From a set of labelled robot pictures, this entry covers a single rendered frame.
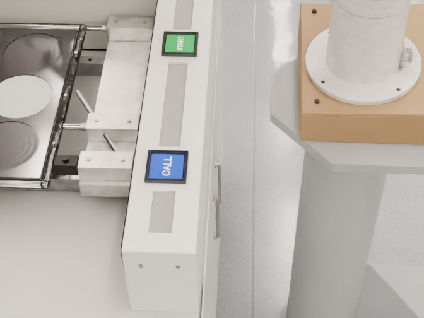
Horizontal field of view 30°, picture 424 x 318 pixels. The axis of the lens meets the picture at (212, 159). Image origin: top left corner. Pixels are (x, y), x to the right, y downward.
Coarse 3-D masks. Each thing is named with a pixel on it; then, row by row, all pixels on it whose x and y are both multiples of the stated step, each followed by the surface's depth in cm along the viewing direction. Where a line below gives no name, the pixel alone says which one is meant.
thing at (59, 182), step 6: (42, 174) 122; (54, 174) 122; (54, 180) 122; (60, 180) 122; (66, 180) 121; (72, 180) 121; (78, 180) 121; (54, 186) 123; (60, 186) 123; (66, 186) 122; (72, 186) 122; (78, 186) 122
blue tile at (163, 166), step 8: (152, 160) 108; (160, 160) 108; (168, 160) 108; (176, 160) 108; (184, 160) 109; (152, 168) 107; (160, 168) 107; (168, 168) 107; (176, 168) 107; (152, 176) 106; (160, 176) 106; (168, 176) 106; (176, 176) 106
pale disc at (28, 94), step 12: (0, 84) 129; (12, 84) 129; (24, 84) 128; (36, 84) 128; (48, 84) 128; (0, 96) 127; (12, 96) 127; (24, 96) 127; (36, 96) 127; (48, 96) 127; (0, 108) 125; (12, 108) 125; (24, 108) 125; (36, 108) 125
